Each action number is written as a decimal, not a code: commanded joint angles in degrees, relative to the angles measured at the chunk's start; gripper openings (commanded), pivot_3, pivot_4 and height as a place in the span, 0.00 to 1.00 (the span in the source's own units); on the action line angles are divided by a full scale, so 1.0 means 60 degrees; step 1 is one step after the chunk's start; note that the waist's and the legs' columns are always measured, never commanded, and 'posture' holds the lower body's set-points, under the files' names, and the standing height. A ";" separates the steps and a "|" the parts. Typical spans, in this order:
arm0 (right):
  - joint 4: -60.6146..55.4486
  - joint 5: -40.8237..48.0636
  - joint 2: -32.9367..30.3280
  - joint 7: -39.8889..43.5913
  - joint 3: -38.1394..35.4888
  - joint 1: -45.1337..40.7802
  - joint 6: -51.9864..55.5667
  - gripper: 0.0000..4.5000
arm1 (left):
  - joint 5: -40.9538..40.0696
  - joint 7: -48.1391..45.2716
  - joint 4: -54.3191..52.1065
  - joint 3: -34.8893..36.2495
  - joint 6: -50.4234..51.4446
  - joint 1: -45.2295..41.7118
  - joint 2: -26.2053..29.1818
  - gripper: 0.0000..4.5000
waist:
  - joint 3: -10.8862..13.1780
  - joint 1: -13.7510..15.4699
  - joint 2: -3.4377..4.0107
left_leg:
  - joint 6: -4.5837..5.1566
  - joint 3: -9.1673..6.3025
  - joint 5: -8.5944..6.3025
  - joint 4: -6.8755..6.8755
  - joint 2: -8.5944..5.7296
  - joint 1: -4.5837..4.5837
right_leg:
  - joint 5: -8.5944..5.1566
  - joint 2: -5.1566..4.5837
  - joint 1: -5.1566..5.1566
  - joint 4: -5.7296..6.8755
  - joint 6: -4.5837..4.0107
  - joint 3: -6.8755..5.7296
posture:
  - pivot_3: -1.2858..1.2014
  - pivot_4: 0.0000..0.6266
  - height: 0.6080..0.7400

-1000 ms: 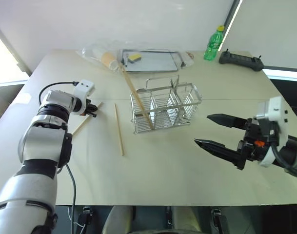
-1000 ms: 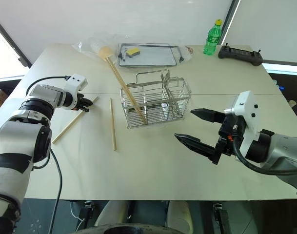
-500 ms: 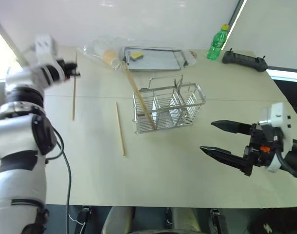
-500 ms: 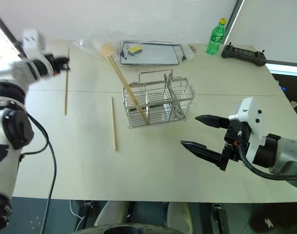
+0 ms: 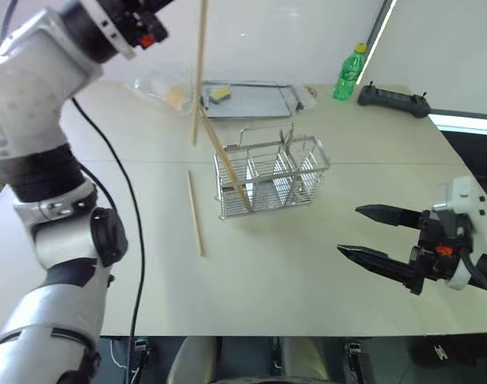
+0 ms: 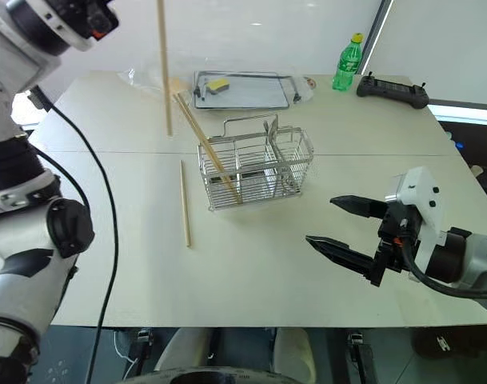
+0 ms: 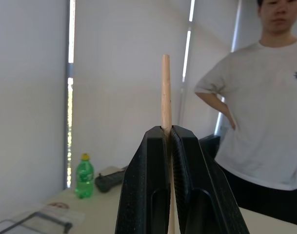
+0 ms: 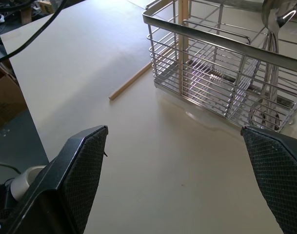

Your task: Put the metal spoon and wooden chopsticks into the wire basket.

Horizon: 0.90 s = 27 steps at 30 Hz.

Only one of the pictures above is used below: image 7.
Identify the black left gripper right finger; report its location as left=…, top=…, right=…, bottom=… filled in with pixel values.
left=171, top=125, right=250, bottom=234

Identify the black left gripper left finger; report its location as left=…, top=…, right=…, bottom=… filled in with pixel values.
left=115, top=125, right=172, bottom=234

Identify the wooden chopstick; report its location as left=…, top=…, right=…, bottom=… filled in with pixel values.
left=161, top=54, right=177, bottom=234

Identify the person in white t-shirt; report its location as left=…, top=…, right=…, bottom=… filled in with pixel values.
left=194, top=0, right=297, bottom=229

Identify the grey metal wire frame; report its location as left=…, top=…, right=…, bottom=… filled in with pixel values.
left=0, top=211, right=73, bottom=234

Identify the green plastic soda bottle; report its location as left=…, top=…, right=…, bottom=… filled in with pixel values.
left=75, top=153, right=95, bottom=199

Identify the black game controller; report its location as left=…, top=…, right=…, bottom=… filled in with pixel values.
left=94, top=165, right=128, bottom=193

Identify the white paper sheet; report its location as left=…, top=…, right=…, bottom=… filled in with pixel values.
left=98, top=165, right=126, bottom=176

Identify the clear plastic bag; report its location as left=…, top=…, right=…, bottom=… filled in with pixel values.
left=0, top=201, right=86, bottom=234

